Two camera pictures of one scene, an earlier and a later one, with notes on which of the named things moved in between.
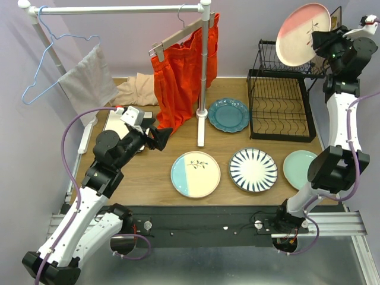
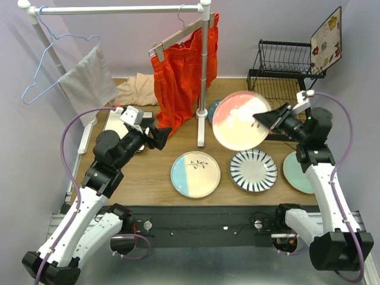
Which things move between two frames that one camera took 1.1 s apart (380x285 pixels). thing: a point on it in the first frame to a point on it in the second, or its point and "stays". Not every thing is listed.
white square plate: x=113 y=123 stays
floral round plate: x=295 y=167 stays
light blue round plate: x=195 y=174 stays
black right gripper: x=321 y=38 to x=271 y=119
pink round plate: x=294 y=41 to x=233 y=124
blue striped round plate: x=253 y=170 stays
